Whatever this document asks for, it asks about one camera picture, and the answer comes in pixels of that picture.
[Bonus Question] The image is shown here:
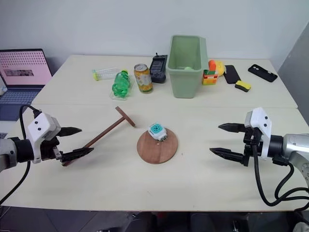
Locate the flat black phone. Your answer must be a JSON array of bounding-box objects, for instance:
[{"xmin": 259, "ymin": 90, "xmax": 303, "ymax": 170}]
[{"xmin": 223, "ymin": 64, "xmax": 242, "ymax": 85}]

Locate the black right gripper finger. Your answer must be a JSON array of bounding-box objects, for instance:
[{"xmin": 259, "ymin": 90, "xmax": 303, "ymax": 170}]
[
  {"xmin": 217, "ymin": 122, "xmax": 247, "ymax": 134},
  {"xmin": 209, "ymin": 147, "xmax": 250, "ymax": 167}
]

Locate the colourful toy block figure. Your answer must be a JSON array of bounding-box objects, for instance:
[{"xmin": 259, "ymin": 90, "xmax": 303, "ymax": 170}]
[{"xmin": 201, "ymin": 59, "xmax": 219, "ymax": 86}]

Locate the black handheld remote controller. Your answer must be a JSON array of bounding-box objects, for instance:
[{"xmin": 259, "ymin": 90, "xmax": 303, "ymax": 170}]
[{"xmin": 149, "ymin": 51, "xmax": 169, "ymax": 84}]

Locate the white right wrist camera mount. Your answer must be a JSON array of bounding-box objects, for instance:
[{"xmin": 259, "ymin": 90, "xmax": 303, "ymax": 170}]
[{"xmin": 244, "ymin": 107, "xmax": 273, "ymax": 161}]

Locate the yellow drink can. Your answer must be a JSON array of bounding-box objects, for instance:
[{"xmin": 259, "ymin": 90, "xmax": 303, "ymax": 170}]
[{"xmin": 133, "ymin": 63, "xmax": 154, "ymax": 95}]

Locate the grey partition panel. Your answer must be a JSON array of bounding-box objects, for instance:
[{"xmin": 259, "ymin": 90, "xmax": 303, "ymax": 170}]
[{"xmin": 277, "ymin": 21, "xmax": 309, "ymax": 110}]

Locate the clear tube with yellow cap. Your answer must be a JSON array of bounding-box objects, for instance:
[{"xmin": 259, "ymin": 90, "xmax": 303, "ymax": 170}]
[{"xmin": 91, "ymin": 67, "xmax": 122, "ymax": 81}]

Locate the brown wooden T-stick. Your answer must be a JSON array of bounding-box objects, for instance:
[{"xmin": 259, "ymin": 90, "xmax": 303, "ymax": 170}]
[{"xmin": 62, "ymin": 105, "xmax": 137, "ymax": 167}]

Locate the yellow soft toy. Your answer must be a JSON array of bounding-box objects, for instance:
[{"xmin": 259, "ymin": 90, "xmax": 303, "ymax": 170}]
[{"xmin": 214, "ymin": 60, "xmax": 226, "ymax": 78}]

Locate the round wooden board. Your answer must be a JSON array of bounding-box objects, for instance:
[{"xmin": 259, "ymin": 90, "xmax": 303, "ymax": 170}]
[{"xmin": 136, "ymin": 127, "xmax": 179, "ymax": 165}]

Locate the open laptop with pink screen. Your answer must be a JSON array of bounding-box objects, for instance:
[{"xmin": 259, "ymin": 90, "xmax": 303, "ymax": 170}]
[{"xmin": 0, "ymin": 48, "xmax": 53, "ymax": 121}]

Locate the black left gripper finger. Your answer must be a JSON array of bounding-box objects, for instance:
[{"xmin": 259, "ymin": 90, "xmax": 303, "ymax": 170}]
[
  {"xmin": 60, "ymin": 147, "xmax": 95, "ymax": 165},
  {"xmin": 58, "ymin": 126, "xmax": 83, "ymax": 138}
]

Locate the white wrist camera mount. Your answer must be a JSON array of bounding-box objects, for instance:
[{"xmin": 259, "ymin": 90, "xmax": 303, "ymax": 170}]
[
  {"xmin": 26, "ymin": 112, "xmax": 61, "ymax": 164},
  {"xmin": 244, "ymin": 107, "xmax": 273, "ymax": 161}
]

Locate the green plastic bottle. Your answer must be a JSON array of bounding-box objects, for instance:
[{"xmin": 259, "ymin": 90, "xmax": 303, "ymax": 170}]
[{"xmin": 111, "ymin": 69, "xmax": 135, "ymax": 100}]

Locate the yellow and black sponge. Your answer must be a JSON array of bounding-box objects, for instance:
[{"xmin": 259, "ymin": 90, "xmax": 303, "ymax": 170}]
[{"xmin": 234, "ymin": 80, "xmax": 252, "ymax": 93}]

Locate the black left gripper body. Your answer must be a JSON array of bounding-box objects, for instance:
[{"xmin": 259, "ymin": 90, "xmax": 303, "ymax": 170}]
[{"xmin": 41, "ymin": 135, "xmax": 64, "ymax": 162}]

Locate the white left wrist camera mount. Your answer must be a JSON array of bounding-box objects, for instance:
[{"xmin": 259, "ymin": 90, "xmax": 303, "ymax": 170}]
[{"xmin": 26, "ymin": 112, "xmax": 61, "ymax": 164}]

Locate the small white teal gadget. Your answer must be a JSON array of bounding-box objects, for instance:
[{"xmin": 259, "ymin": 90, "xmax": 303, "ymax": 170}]
[{"xmin": 147, "ymin": 122, "xmax": 168, "ymax": 142}]

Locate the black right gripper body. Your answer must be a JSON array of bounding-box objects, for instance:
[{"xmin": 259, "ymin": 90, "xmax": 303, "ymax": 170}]
[{"xmin": 242, "ymin": 126, "xmax": 264, "ymax": 161}]

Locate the green plastic bin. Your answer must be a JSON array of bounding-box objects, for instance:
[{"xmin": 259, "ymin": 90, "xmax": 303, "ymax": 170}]
[{"xmin": 167, "ymin": 34, "xmax": 209, "ymax": 100}]

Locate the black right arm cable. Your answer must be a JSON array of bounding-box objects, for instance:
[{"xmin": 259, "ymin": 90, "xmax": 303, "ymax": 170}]
[{"xmin": 251, "ymin": 134, "xmax": 309, "ymax": 207}]

